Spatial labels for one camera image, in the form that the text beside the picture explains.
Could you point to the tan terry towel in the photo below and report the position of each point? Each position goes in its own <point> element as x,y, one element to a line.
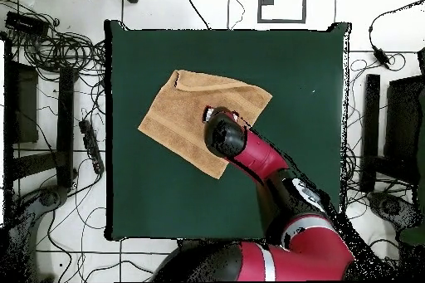
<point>179,120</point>

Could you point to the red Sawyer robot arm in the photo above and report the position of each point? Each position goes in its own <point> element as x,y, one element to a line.
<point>259,157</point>

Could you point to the dark flat panel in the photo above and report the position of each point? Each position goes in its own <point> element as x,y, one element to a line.
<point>26,107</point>
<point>403,123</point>

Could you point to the dark green table cloth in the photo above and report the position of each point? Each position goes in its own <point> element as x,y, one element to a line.
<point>298,64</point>

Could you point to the black power strip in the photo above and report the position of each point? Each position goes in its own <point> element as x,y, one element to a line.
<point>90,145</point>

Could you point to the black floor bar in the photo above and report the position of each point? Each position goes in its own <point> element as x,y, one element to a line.
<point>371,123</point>
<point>64,123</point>

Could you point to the grey curved stand base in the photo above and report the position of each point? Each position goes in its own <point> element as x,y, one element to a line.
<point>49,198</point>
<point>391,206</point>

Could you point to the black power adapter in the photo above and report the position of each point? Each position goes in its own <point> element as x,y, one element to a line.
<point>381,56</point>

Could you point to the black rectangular box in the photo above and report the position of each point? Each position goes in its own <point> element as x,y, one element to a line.
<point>25,23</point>

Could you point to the grey square floor frame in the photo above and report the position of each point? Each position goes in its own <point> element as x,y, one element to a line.
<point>282,21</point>

